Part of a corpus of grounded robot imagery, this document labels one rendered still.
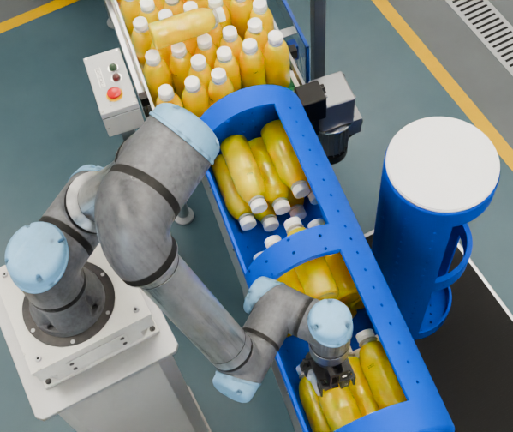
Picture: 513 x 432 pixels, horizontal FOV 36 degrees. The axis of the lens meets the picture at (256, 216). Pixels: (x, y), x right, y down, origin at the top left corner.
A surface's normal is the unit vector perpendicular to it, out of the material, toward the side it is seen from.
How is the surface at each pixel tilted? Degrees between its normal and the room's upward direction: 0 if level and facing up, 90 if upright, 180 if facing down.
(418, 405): 28
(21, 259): 7
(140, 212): 39
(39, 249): 7
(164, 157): 21
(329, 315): 0
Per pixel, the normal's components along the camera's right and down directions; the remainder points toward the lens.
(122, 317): -0.08, -0.51
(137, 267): 0.07, 0.58
